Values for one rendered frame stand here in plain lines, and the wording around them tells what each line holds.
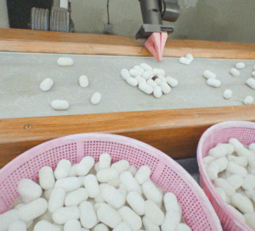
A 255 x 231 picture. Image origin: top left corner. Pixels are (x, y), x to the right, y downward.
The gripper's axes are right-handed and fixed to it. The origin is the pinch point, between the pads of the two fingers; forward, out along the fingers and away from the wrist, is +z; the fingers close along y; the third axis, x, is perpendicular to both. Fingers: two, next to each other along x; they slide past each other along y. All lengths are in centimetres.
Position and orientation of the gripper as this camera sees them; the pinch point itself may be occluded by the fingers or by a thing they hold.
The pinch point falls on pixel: (159, 58)
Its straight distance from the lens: 70.6
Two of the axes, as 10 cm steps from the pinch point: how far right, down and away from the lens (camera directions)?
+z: 1.4, 9.6, -2.5
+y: 9.4, -0.5, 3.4
